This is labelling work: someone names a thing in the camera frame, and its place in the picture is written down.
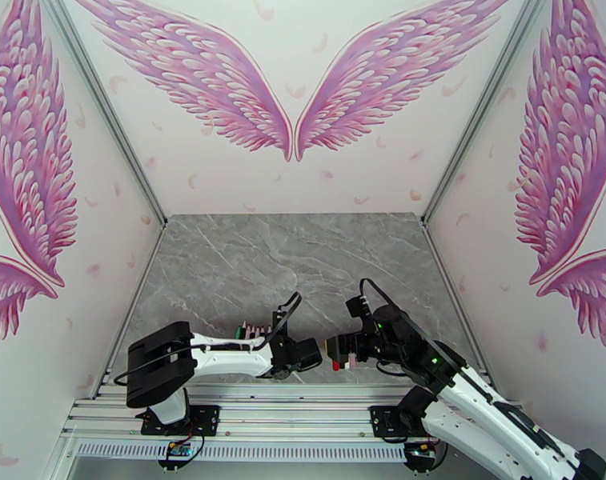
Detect aluminum corner post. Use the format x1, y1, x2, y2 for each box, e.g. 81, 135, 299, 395
421, 0, 554, 227
37, 0, 169, 227

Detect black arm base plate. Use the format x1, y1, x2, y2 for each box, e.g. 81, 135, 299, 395
370, 404, 436, 440
141, 404, 219, 438

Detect aluminum base rail frame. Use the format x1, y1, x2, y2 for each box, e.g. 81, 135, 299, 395
59, 383, 536, 442

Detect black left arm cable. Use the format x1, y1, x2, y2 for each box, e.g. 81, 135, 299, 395
113, 291, 303, 387

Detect white perforated cable tray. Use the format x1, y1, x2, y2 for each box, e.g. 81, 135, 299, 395
74, 442, 409, 464

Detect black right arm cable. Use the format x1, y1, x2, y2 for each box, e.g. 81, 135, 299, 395
359, 277, 569, 465

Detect small circuit board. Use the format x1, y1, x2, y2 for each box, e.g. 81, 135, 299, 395
403, 441, 441, 470
157, 441, 199, 470

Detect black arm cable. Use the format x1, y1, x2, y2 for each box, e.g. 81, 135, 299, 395
359, 277, 569, 465
113, 291, 303, 387

